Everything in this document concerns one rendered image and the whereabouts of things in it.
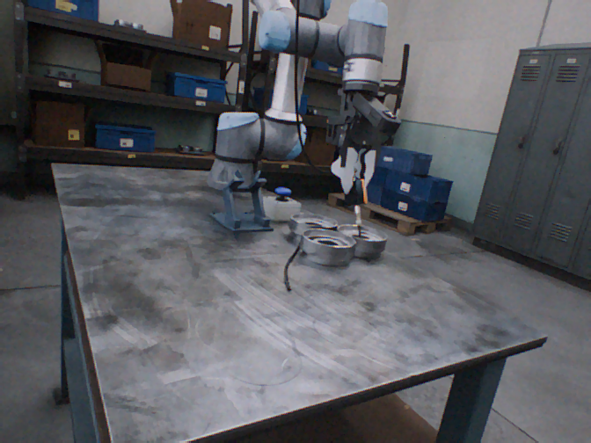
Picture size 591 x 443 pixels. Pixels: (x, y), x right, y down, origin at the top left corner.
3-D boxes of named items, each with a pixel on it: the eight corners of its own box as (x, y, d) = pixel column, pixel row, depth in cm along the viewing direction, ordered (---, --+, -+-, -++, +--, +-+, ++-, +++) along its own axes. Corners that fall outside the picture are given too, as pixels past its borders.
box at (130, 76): (158, 94, 387) (161, 49, 377) (96, 85, 359) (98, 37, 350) (148, 92, 421) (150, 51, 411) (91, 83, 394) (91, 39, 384)
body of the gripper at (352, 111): (353, 148, 91) (359, 91, 90) (380, 149, 84) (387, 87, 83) (324, 145, 88) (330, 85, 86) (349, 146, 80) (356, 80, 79)
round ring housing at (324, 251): (332, 272, 75) (337, 250, 74) (287, 253, 81) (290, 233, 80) (361, 260, 83) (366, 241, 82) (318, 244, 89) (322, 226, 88)
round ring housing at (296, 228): (297, 227, 100) (300, 210, 98) (340, 237, 96) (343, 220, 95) (280, 236, 90) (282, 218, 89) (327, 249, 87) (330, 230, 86)
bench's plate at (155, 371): (545, 347, 63) (549, 335, 63) (114, 483, 32) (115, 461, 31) (233, 177, 160) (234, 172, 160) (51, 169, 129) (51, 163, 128)
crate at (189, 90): (212, 101, 456) (214, 80, 450) (225, 104, 425) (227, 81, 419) (163, 94, 428) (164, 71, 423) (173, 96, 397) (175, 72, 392)
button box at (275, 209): (298, 221, 105) (302, 202, 103) (273, 221, 101) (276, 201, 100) (282, 212, 111) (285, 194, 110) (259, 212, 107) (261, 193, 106)
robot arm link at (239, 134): (212, 150, 134) (216, 106, 131) (253, 155, 139) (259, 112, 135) (217, 156, 123) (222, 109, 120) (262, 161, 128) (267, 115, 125)
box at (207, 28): (230, 51, 408) (235, 7, 398) (171, 39, 383) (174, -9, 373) (220, 52, 439) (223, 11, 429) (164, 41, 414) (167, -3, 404)
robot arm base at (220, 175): (200, 180, 136) (202, 149, 133) (243, 182, 144) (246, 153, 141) (216, 192, 123) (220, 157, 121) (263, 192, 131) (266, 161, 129)
